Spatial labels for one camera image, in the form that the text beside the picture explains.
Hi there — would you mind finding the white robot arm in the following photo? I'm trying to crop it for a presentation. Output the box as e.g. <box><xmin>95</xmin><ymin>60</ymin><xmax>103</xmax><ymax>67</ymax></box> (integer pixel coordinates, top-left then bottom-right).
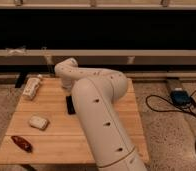
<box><xmin>54</xmin><ymin>58</ymin><xmax>147</xmax><ymax>171</ymax></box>

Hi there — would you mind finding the white plastic bottle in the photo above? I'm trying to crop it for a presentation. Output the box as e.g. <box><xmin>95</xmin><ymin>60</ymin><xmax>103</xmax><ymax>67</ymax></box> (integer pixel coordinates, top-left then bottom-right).
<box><xmin>23</xmin><ymin>74</ymin><xmax>43</xmax><ymax>100</ymax></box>

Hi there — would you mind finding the blue power adapter box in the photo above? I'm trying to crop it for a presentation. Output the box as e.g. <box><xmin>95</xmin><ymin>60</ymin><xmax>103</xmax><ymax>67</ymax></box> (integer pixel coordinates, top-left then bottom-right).
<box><xmin>170</xmin><ymin>89</ymin><xmax>191</xmax><ymax>106</ymax></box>

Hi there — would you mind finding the black cable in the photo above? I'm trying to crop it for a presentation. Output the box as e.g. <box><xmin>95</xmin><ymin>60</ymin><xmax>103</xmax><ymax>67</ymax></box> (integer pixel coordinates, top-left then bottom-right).
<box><xmin>145</xmin><ymin>79</ymin><xmax>196</xmax><ymax>168</ymax></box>

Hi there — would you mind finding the dark red chili pepper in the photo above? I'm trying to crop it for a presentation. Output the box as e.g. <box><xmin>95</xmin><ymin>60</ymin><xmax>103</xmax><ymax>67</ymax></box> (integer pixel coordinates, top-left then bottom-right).
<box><xmin>11</xmin><ymin>136</ymin><xmax>33</xmax><ymax>153</ymax></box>

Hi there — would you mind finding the white soap bar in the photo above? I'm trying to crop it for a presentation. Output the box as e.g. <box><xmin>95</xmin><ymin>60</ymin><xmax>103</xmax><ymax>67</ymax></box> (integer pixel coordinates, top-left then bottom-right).
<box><xmin>29</xmin><ymin>116</ymin><xmax>49</xmax><ymax>130</ymax></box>

